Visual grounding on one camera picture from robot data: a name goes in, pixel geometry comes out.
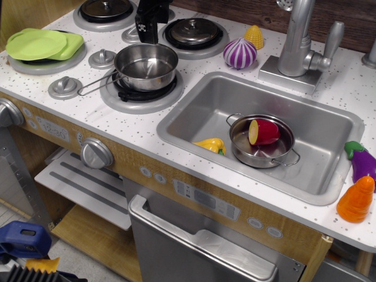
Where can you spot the round green plastic plate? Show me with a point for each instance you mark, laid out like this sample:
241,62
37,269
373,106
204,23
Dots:
34,45

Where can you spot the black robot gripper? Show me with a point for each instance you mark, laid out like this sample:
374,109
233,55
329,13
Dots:
148,15

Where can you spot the green plastic tray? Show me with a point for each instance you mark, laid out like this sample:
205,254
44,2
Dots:
73,43

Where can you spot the silver oven dial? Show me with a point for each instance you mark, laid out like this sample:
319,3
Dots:
10,114
95,154

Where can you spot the white oven shelf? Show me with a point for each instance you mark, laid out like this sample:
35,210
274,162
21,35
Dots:
99,191

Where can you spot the steel lid on rear burner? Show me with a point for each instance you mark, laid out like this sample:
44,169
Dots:
105,11

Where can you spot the grey stove knob lower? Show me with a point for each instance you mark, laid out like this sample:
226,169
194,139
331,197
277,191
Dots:
64,88

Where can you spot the silver toy faucet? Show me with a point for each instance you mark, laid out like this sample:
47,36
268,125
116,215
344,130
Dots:
299,67

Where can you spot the purple toy eggplant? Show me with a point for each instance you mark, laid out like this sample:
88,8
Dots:
363,163

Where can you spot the purple white toy onion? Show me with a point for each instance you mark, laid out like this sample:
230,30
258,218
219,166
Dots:
240,53

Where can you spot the silver oven dial left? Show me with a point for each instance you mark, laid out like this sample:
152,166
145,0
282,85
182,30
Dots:
10,114

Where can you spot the steel lid on right burner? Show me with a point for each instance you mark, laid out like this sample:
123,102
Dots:
193,33

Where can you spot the steel lid on burner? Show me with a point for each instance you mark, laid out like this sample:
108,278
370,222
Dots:
105,11
193,33

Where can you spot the grey sink basin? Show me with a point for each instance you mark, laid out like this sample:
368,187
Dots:
320,133

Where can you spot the steel saucepan with wire handle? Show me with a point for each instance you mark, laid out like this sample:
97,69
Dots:
145,67

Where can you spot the grey stove knob upper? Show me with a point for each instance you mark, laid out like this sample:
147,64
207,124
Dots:
102,59

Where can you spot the steel pot with two handles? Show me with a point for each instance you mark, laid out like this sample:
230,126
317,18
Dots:
278,153

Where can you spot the orange toy carrot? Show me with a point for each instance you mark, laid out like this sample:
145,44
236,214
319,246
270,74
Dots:
355,204

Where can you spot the blue clamp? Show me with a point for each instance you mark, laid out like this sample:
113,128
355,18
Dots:
24,240

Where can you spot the black coil front burner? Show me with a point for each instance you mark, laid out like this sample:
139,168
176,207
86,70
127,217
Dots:
126,93

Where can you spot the grey stove knob rear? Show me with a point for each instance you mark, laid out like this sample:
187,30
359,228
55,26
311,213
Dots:
130,36

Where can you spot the silver oven dial centre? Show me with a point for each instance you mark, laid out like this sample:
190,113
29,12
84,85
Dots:
95,154

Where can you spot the grey stove knob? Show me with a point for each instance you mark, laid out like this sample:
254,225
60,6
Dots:
64,88
102,59
130,36

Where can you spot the yellow toy corn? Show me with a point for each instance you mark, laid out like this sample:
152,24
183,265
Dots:
255,36

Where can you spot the red toy apple half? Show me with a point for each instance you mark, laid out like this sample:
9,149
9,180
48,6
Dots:
263,132

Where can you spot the silver dishwasher door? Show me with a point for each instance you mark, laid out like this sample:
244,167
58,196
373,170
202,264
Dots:
174,243

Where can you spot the yellow toy bell pepper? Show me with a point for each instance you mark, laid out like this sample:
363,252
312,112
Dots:
214,144

